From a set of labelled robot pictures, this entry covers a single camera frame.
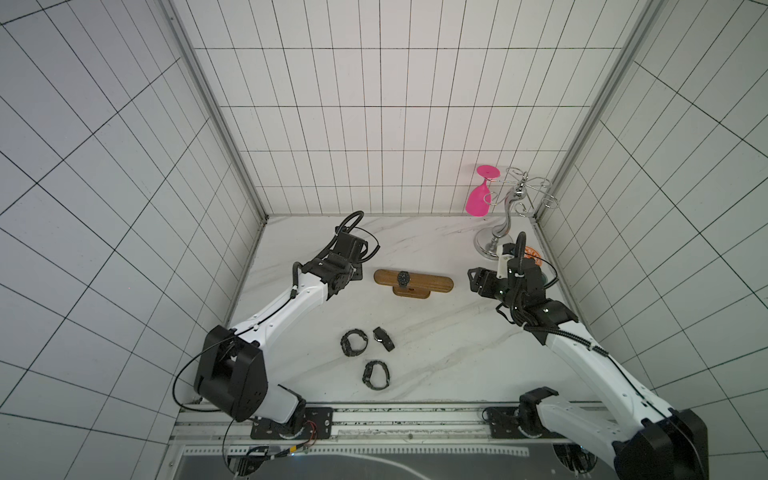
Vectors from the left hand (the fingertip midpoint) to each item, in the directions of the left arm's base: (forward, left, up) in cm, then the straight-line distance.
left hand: (344, 269), depth 86 cm
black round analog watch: (+1, -18, -7) cm, 19 cm away
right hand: (-2, -38, +4) cm, 39 cm away
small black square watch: (-15, -11, -12) cm, 23 cm away
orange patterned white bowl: (+14, -64, -11) cm, 67 cm away
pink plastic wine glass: (+27, -44, +3) cm, 52 cm away
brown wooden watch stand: (-1, -23, -7) cm, 24 cm away
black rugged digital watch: (-26, -8, -11) cm, 29 cm away
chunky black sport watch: (-18, -1, -11) cm, 21 cm away
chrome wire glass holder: (+22, -51, -13) cm, 57 cm away
